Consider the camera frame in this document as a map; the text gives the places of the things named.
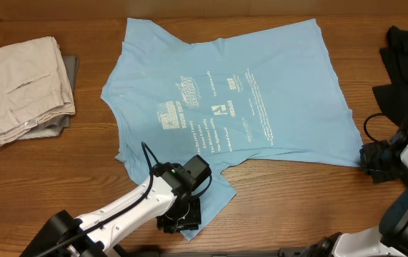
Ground light blue t-shirt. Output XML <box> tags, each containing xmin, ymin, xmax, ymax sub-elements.
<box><xmin>101</xmin><ymin>19</ymin><xmax>362</xmax><ymax>225</ymax></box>

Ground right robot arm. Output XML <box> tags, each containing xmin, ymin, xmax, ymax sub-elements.
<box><xmin>300</xmin><ymin>122</ymin><xmax>408</xmax><ymax>257</ymax></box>

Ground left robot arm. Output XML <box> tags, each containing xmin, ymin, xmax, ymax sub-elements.
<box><xmin>22</xmin><ymin>155</ymin><xmax>212</xmax><ymax>256</ymax></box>

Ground black garment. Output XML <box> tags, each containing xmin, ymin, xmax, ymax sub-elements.
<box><xmin>372</xmin><ymin>26</ymin><xmax>408</xmax><ymax>126</ymax></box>

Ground folded grey garment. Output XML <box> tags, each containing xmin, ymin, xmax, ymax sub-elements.
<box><xmin>0</xmin><ymin>54</ymin><xmax>80</xmax><ymax>147</ymax></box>

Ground folded beige trousers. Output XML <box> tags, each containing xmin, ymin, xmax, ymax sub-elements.
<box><xmin>0</xmin><ymin>36</ymin><xmax>76</xmax><ymax>148</ymax></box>

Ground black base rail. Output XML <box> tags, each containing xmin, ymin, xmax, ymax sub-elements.
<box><xmin>117</xmin><ymin>247</ymin><xmax>313</xmax><ymax>257</ymax></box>

